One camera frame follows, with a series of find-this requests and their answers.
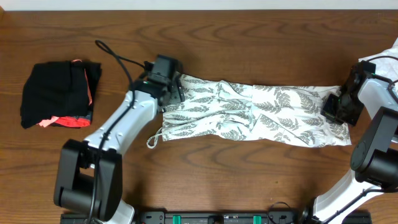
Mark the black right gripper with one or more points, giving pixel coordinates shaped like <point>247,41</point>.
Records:
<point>333,109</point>

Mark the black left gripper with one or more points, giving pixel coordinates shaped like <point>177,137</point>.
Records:
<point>179,90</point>

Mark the white fern print garment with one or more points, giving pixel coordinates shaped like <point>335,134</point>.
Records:
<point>239,112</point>

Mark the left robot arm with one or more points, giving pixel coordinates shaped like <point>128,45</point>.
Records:
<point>90,172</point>

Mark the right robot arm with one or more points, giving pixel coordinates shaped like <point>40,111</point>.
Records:
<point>373,163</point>

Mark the plain white cloth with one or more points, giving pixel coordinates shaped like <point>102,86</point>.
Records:
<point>386,67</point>

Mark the folded black and coral garment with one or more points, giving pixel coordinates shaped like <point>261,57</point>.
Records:
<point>60,94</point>

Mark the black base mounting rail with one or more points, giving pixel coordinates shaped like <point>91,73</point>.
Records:
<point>278,215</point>

